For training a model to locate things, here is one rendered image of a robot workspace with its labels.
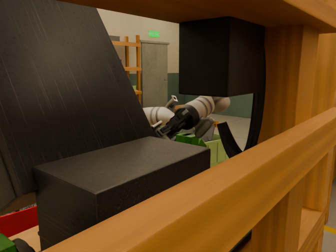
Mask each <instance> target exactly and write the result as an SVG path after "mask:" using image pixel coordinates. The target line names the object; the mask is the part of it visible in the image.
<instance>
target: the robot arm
mask: <svg viewBox="0 0 336 252"><path fill-rule="evenodd" d="M230 102H231V101H230V98H229V97H215V96H201V95H200V96H199V97H198V98H196V99H194V100H192V101H190V102H188V103H186V104H185V105H183V106H181V107H180V108H178V109H177V110H176V111H175V113H173V112H172V111H171V110H169V109H168V108H166V107H145V108H143V111H144V113H145V115H146V117H147V119H148V121H149V124H150V125H154V124H156V123H158V122H159V121H162V122H163V123H162V124H161V126H163V127H161V128H159V129H158V130H157V133H158V134H159V135H160V136H161V137H163V136H164V135H167V136H168V137H169V139H171V138H172V137H173V135H174V134H175V133H177V132H179V131H181V130H182V129H183V130H190V129H192V128H193V127H194V128H195V130H194V135H195V136H196V137H197V138H198V139H200V138H201V137H202V136H204V135H205V133H206V132H207V131H208V130H209V129H210V128H211V127H212V126H213V125H214V123H215V121H214V119H213V118H212V117H207V116H208V115H210V114H211V113H212V112H214V113H219V112H222V111H224V110H226V109H227V108H228V107H229V106H230Z"/></svg>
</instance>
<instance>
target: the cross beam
mask: <svg viewBox="0 0 336 252"><path fill-rule="evenodd" d="M335 145H336V107H332V108H330V109H328V110H326V111H324V112H322V113H320V114H318V115H316V116H314V117H312V118H310V119H308V120H306V121H304V122H302V123H300V124H298V125H296V126H294V127H292V128H290V129H288V130H286V131H284V132H282V133H280V134H278V135H276V136H274V137H272V138H270V139H268V140H266V141H264V142H262V143H260V144H257V145H255V146H253V147H251V148H249V149H247V150H245V151H243V152H241V153H239V154H237V155H235V156H233V157H231V158H229V159H227V160H225V161H223V162H221V163H219V164H217V165H215V166H213V167H211V168H209V169H207V170H205V171H203V172H201V173H199V174H197V175H195V176H193V177H191V178H189V179H187V180H185V181H183V182H181V183H179V184H177V185H175V186H173V187H171V188H169V189H167V190H165V191H163V192H160V193H158V194H156V195H154V196H152V197H150V198H148V199H146V200H144V201H142V202H140V203H138V204H136V205H134V206H132V207H130V208H128V209H126V210H124V211H122V212H120V213H118V214H116V215H114V216H112V217H110V218H108V219H106V220H104V221H102V222H100V223H98V224H96V225H94V226H92V227H90V228H88V229H86V230H84V231H82V232H80V233H78V234H76V235H74V236H72V237H70V238H68V239H65V240H63V241H61V242H59V243H57V244H55V245H53V246H51V247H49V248H47V249H45V250H43V251H41V252H229V251H230V250H231V249H232V248H233V247H234V246H235V245H236V244H237V243H238V242H239V241H240V240H241V239H242V238H243V237H244V236H245V235H246V234H247V233H248V232H249V231H250V230H251V229H252V228H253V227H254V226H255V225H256V224H257V223H258V222H259V221H260V220H261V219H262V218H263V217H264V216H265V215H266V214H267V213H268V212H269V211H270V210H271V209H272V208H273V207H274V206H275V205H276V204H277V203H278V202H279V201H280V200H281V199H282V198H283V197H284V196H285V195H286V194H287V193H288V192H289V191H290V190H291V189H292V188H293V187H294V186H295V185H296V184H297V183H298V182H299V181H300V180H301V179H302V178H303V177H304V176H305V175H306V174H307V173H308V172H309V171H310V170H311V169H312V168H313V167H314V166H315V165H316V164H317V163H318V162H319V161H320V160H321V159H322V158H323V157H324V156H325V155H326V154H327V153H328V152H329V151H330V150H331V149H332V148H333V147H334V146H335Z"/></svg>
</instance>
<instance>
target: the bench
mask: <svg viewBox="0 0 336 252"><path fill-rule="evenodd" d="M327 210H328V204H326V205H325V207H324V209H323V210H322V211H318V210H315V209H311V208H308V207H304V206H302V211H301V221H300V232H299V242H298V250H297V251H296V252H322V245H323V236H324V232H323V231H324V225H325V217H326V216H325V214H326V213H327ZM251 240H252V237H250V238H249V239H248V240H247V241H246V242H245V243H244V245H243V246H242V247H241V248H240V249H239V250H238V251H237V252H251Z"/></svg>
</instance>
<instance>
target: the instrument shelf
mask: <svg viewBox="0 0 336 252"><path fill-rule="evenodd" d="M55 1H61V2H66V3H71V4H77V5H82V6H87V7H92V8H98V9H103V10H108V11H114V12H119V13H124V14H129V15H135V16H140V17H145V18H151V19H156V20H161V21H166V22H172V23H177V24H179V23H181V22H190V21H198V20H206V19H214V18H222V17H233V18H236V19H240V20H244V21H247V22H251V23H254V24H258V25H261V26H265V28H269V27H280V26H291V25H307V26H310V27H312V28H315V29H317V30H319V34H330V33H336V10H335V9H334V8H332V7H331V6H330V5H328V4H327V3H326V2H324V1H323V0H55Z"/></svg>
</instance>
